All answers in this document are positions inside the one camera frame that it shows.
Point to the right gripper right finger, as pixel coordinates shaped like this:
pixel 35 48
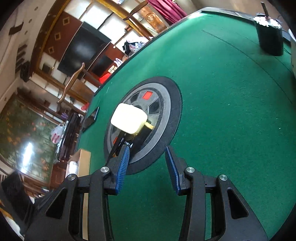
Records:
pixel 211 200

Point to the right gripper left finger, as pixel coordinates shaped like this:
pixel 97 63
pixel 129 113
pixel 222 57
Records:
pixel 57 216

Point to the white bottle red label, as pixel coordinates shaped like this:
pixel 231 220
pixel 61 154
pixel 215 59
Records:
pixel 72 167

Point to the black blue marker pen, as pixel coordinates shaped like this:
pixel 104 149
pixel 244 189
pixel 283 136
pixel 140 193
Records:
pixel 117 145

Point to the large framed floral painting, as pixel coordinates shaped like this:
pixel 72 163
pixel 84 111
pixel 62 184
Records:
pixel 26 141

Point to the brown cardboard box tray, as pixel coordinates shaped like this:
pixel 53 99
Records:
pixel 82 157

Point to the white plastic bag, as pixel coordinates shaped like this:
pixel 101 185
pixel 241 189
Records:
pixel 56 133

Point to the black folding side table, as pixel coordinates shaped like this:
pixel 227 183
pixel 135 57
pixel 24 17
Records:
pixel 67 144

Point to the black smartphone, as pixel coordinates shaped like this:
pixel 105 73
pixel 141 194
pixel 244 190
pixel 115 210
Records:
pixel 90 120

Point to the wooden chair near table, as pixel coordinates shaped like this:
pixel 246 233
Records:
pixel 70 83

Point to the round centre table disc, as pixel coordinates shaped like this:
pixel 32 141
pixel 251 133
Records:
pixel 160 98

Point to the black bag pile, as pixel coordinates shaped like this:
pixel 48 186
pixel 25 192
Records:
pixel 130 48

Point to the black cylindrical motor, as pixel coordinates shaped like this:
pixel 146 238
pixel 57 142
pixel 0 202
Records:
pixel 269 33

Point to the wooden chair with carving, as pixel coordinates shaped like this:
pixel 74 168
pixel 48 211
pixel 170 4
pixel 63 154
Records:
pixel 148 16

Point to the dark red hanging cloth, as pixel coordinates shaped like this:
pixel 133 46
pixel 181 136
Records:
pixel 169 10

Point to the black wall television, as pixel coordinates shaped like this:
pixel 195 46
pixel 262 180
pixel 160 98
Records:
pixel 87 43

